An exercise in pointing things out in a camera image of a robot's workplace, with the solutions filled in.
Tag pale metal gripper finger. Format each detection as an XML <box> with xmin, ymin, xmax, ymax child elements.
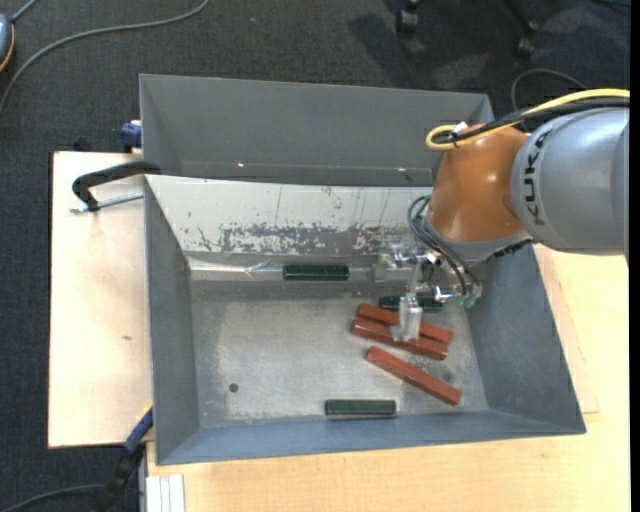
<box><xmin>390</xmin><ymin>295</ymin><xmax>409</xmax><ymax>343</ymax></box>
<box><xmin>404</xmin><ymin>303</ymin><xmax>425</xmax><ymax>344</ymax></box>

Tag dark green flat block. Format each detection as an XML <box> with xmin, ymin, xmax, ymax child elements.
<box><xmin>377</xmin><ymin>294</ymin><xmax>444</xmax><ymax>314</ymax></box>
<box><xmin>324</xmin><ymin>398</ymin><xmax>398</xmax><ymax>418</ymax></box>
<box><xmin>282</xmin><ymin>263</ymin><xmax>351</xmax><ymax>282</ymax></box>

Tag red-brown flat block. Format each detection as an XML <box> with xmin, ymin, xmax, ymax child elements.
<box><xmin>349</xmin><ymin>318</ymin><xmax>449</xmax><ymax>362</ymax></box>
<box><xmin>365</xmin><ymin>345</ymin><xmax>463</xmax><ymax>407</ymax></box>
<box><xmin>355</xmin><ymin>302</ymin><xmax>454</xmax><ymax>345</ymax></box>

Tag grey metal bin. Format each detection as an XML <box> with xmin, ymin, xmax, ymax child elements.
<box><xmin>138</xmin><ymin>73</ymin><xmax>587</xmax><ymax>467</ymax></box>

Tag pale wood board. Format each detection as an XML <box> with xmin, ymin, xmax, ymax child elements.
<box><xmin>47</xmin><ymin>149</ymin><xmax>154</xmax><ymax>449</ymax></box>

